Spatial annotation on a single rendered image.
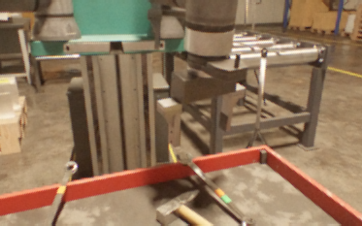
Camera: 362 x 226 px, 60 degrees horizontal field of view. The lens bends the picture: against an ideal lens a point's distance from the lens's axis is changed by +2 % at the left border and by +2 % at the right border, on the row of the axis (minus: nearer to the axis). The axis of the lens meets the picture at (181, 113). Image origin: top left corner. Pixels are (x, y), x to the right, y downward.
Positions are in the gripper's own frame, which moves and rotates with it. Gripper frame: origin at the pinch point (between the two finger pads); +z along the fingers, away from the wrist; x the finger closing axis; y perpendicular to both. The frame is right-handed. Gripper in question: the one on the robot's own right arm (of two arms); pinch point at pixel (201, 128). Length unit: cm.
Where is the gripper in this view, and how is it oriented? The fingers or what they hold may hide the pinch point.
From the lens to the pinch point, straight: 67.5
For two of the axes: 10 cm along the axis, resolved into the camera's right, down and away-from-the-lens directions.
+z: -0.4, 8.8, 4.7
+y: -5.2, -4.2, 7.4
